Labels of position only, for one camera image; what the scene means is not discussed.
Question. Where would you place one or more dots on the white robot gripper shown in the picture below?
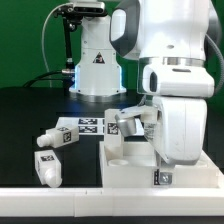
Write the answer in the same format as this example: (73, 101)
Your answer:
(178, 133)

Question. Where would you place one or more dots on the white square table top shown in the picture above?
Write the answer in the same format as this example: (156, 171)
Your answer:
(135, 166)

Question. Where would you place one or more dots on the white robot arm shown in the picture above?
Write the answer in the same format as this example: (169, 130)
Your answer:
(167, 39)

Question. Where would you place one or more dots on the white L-shaped fence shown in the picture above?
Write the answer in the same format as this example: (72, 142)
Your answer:
(85, 202)

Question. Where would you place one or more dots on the paper sheet with markers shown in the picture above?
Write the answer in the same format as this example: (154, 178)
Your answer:
(87, 126)

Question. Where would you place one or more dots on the black camera on stand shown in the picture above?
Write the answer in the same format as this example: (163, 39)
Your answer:
(73, 14)

